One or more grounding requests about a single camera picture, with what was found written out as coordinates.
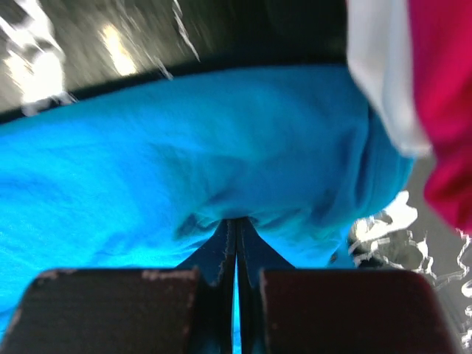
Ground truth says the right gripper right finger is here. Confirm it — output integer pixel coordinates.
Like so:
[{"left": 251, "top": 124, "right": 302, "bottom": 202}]
[{"left": 235, "top": 218, "right": 461, "bottom": 353}]

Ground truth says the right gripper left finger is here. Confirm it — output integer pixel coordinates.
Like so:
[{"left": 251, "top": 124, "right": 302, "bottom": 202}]
[{"left": 1, "top": 221, "right": 236, "bottom": 354}]

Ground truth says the blue t shirt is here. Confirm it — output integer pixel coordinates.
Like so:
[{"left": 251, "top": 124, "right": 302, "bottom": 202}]
[{"left": 1, "top": 65, "right": 414, "bottom": 342}]

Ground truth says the white folded t shirt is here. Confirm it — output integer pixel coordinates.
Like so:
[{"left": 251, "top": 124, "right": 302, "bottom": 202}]
[{"left": 347, "top": 0, "right": 431, "bottom": 157}]

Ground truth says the red folded t shirt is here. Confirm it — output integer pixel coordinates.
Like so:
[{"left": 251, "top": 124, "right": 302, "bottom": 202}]
[{"left": 409, "top": 1, "right": 471, "bottom": 232}]

